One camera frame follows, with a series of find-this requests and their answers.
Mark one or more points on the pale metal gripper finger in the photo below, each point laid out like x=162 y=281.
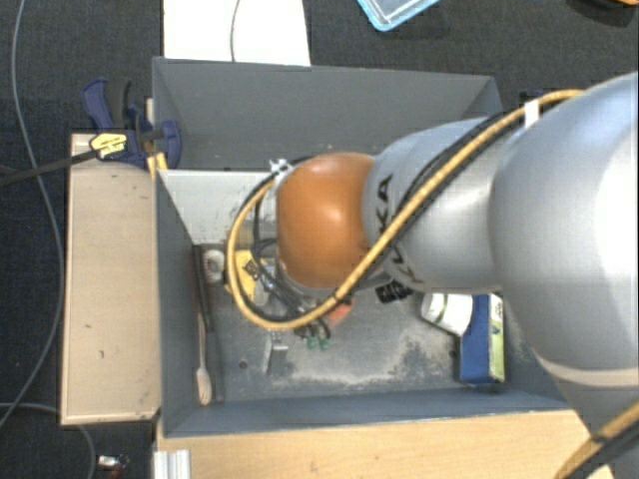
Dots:
x=280 y=356
x=267 y=359

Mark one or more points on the grey metal bin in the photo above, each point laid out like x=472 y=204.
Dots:
x=279 y=113

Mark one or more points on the pale wood flat board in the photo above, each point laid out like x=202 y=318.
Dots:
x=112 y=287

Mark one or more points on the yellow packet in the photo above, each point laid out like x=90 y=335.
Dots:
x=243 y=267

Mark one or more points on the blue and green box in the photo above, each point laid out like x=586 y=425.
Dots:
x=480 y=347

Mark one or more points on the orange-red ball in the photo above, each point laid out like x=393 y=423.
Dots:
x=341 y=313

